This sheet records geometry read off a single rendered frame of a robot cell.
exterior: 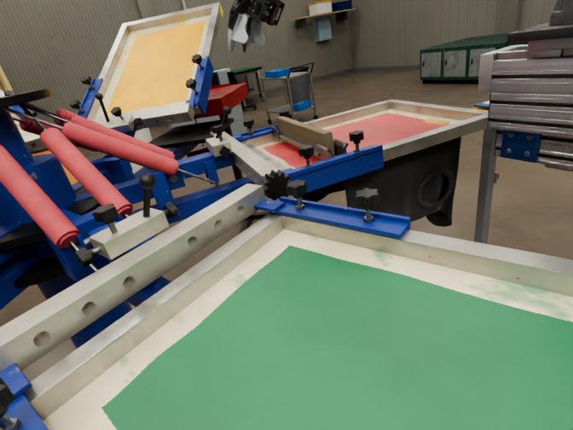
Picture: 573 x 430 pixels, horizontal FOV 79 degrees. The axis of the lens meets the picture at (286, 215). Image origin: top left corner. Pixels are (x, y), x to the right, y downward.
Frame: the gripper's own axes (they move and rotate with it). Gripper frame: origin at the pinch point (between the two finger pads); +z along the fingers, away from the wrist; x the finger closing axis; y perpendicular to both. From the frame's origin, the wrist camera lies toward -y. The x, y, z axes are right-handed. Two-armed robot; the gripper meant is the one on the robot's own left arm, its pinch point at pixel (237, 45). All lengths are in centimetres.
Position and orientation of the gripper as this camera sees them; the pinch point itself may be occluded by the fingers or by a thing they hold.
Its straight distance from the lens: 100.3
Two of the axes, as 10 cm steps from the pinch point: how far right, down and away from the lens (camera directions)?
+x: 6.0, -3.1, 7.3
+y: 7.0, 6.5, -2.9
